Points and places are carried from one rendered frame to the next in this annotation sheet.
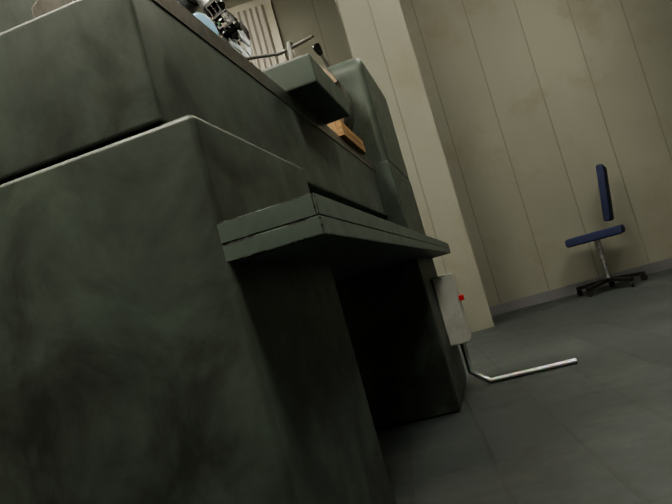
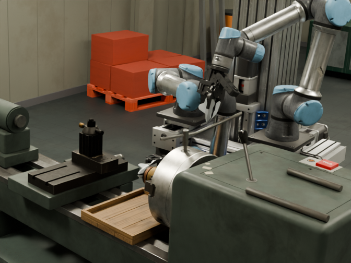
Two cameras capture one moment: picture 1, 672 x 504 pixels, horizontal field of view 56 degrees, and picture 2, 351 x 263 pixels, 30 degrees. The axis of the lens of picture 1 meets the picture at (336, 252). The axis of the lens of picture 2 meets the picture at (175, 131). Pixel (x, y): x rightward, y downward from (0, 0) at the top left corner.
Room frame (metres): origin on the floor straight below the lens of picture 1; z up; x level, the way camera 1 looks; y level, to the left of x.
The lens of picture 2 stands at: (3.06, -2.06, 2.08)
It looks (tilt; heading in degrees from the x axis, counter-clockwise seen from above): 19 degrees down; 118
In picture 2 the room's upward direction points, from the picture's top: 3 degrees clockwise
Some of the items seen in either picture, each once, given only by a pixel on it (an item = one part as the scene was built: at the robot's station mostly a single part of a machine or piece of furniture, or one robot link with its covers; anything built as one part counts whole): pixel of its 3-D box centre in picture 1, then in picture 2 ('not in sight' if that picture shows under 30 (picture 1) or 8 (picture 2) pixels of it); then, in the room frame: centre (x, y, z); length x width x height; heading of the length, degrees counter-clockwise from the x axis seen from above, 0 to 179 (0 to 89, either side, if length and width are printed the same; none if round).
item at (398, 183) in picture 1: (371, 297); not in sight; (2.43, -0.09, 0.43); 0.60 x 0.48 x 0.86; 167
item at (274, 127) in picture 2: not in sight; (282, 125); (2.18, 0.58, 1.21); 0.15 x 0.15 x 0.10
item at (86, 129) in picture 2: not in sight; (91, 129); (1.43, 0.20, 1.14); 0.08 x 0.08 x 0.03
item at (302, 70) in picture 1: (221, 127); (75, 177); (1.37, 0.17, 0.90); 0.53 x 0.30 x 0.06; 77
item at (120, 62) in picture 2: not in sight; (148, 66); (-0.74, 4.32, 0.36); 1.30 x 0.98 x 0.72; 85
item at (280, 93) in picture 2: not in sight; (287, 100); (2.19, 0.58, 1.33); 0.13 x 0.12 x 0.14; 141
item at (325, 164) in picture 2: not in sight; (327, 165); (2.52, 0.10, 1.26); 0.06 x 0.06 x 0.02; 77
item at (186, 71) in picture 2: not in sight; (189, 79); (1.69, 0.62, 1.33); 0.13 x 0.12 x 0.14; 49
